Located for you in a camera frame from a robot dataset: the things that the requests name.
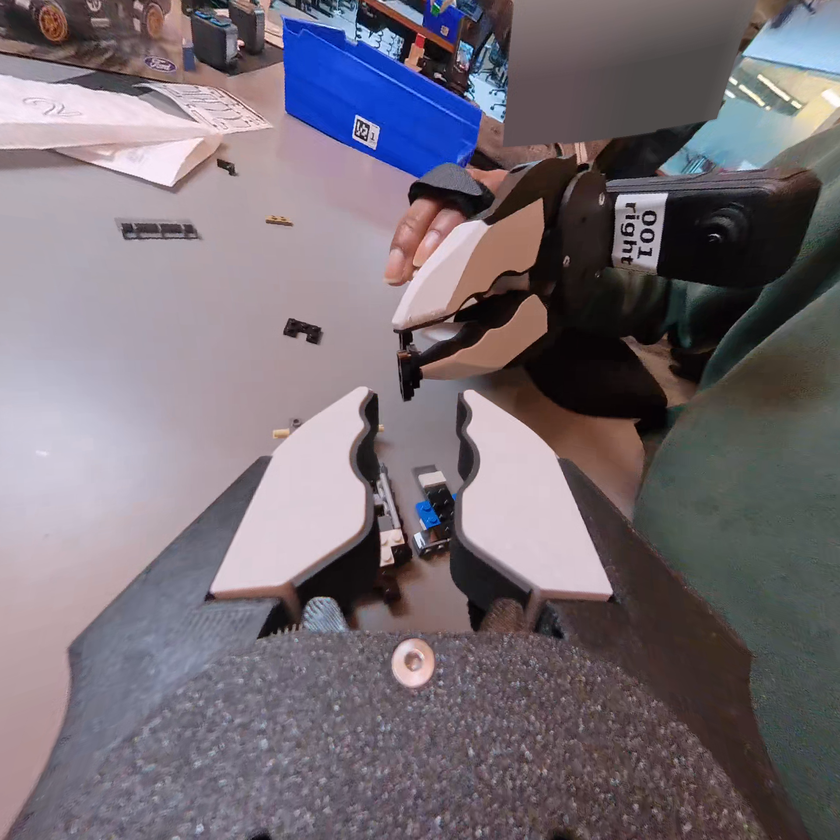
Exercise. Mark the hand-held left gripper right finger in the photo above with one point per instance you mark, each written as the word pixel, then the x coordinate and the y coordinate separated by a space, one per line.
pixel 532 519

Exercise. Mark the small black device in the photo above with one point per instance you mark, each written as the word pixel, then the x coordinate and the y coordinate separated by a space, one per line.
pixel 217 40

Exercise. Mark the small black lego bracket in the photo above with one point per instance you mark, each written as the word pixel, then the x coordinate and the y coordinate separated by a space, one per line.
pixel 303 331

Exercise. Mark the small flat black piece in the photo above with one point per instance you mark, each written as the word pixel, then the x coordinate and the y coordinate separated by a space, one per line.
pixel 158 230

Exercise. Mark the lego set box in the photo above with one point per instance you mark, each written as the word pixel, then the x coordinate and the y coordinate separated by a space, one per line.
pixel 79 20

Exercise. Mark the blue plastic bin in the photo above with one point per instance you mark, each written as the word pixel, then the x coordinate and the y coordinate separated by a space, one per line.
pixel 394 99

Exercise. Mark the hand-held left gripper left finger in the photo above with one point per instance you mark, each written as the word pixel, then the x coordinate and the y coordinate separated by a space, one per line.
pixel 302 519

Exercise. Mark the lego car model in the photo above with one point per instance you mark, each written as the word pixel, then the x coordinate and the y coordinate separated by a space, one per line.
pixel 427 512

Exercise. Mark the white paper sheets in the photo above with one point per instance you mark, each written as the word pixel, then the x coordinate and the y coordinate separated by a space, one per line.
pixel 105 125

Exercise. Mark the small brown lego piece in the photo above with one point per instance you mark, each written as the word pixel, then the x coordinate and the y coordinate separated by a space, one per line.
pixel 278 219

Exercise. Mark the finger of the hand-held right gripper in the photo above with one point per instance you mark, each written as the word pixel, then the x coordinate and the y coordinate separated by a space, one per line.
pixel 479 263
pixel 499 339

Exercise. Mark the small tan lego pin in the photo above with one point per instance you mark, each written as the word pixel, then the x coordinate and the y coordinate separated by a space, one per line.
pixel 285 429

